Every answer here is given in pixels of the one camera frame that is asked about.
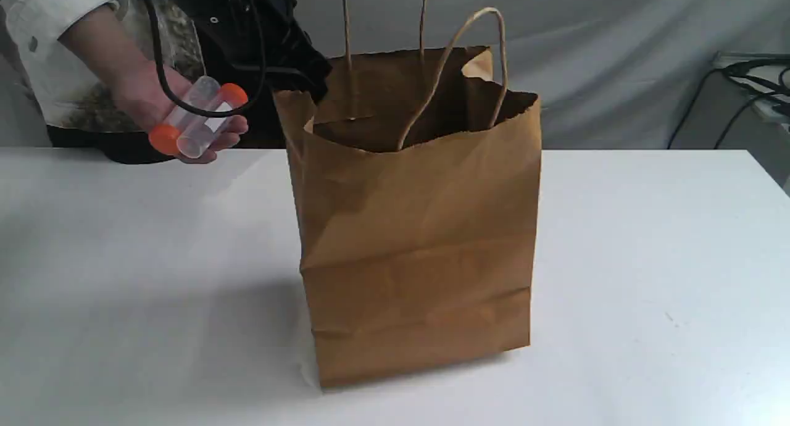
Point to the grey side shelf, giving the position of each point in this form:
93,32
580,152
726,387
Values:
741,103

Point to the person's right forearm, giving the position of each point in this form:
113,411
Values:
100,41

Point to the white backdrop cloth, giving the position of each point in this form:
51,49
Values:
611,74

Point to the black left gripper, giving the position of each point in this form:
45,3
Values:
263,37

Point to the brown paper bag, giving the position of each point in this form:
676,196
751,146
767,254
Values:
416,185

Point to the person's right hand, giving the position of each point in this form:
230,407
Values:
136,91

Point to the person in camouflage shirt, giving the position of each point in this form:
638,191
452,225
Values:
88,73

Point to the clear tube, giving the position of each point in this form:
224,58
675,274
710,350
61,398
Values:
190,135

